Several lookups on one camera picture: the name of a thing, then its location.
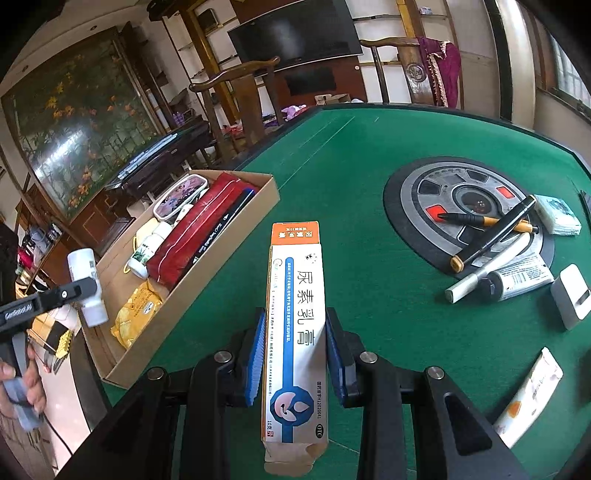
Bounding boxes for flower wall mural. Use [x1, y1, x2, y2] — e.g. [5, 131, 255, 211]
[2, 37, 160, 222]

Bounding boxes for orange black pen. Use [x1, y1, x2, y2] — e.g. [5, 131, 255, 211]
[438, 211, 540, 234]

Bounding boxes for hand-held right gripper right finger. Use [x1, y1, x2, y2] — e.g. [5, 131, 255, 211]
[325, 308, 532, 480]

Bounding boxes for purple fringed cloth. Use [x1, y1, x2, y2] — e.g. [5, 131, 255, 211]
[418, 37, 462, 109]

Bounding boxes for white blue ointment box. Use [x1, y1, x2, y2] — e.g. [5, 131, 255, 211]
[263, 222, 329, 476]

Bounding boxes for round table control panel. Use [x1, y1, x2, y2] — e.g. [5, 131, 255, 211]
[383, 157, 555, 277]

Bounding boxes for black wall panel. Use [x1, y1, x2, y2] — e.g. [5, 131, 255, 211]
[283, 66, 337, 97]

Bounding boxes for plain white bottle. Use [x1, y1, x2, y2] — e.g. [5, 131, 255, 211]
[68, 248, 109, 328]

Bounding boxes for white hand cream tube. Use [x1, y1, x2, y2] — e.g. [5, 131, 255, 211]
[492, 347, 564, 448]

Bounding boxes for red zip pouch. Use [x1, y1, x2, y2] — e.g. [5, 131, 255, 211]
[148, 173, 247, 289]

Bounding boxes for person's left hand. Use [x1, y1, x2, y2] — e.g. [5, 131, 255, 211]
[0, 346, 47, 416]

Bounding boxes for black television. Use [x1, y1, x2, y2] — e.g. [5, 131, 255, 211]
[228, 0, 363, 70]

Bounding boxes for pale yellow case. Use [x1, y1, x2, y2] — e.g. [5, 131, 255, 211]
[133, 217, 160, 252]

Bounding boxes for blue-capped black marker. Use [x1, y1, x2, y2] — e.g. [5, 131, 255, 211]
[189, 187, 256, 266]

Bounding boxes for black mahjong table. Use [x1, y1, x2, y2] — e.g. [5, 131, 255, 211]
[104, 121, 218, 204]

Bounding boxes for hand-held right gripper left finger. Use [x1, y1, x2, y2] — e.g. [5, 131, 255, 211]
[55, 308, 267, 480]

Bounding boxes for cardboard box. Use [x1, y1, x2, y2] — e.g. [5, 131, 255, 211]
[83, 170, 281, 387]

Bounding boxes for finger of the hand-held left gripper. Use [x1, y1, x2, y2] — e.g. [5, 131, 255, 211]
[18, 278, 103, 330]

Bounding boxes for pink printed lidded case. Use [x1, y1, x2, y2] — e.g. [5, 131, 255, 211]
[153, 174, 208, 221]

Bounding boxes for white square box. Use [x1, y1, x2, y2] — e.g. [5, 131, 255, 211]
[550, 264, 591, 330]

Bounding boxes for white bottle green label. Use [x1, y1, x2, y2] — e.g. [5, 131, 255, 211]
[127, 233, 163, 279]

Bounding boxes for white marker pen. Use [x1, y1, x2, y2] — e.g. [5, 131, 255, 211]
[444, 232, 532, 304]

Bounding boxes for teal tissue pack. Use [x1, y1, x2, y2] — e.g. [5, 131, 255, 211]
[533, 194, 583, 236]

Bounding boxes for orange-capped black marker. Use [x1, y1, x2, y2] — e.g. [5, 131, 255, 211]
[450, 195, 537, 274]

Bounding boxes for gold foil packet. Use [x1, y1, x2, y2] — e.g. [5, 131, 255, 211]
[110, 281, 164, 349]

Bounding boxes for wooden chair carved back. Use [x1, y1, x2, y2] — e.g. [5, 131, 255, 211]
[359, 37, 462, 109]

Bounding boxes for grey tube black cap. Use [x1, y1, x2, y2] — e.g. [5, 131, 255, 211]
[478, 253, 555, 303]

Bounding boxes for window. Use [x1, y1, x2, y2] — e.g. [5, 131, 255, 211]
[547, 32, 591, 125]

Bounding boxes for dark wooden chair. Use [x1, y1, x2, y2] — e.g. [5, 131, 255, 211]
[188, 56, 281, 167]

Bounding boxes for yellow black block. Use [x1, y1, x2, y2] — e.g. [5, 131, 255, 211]
[46, 318, 72, 358]

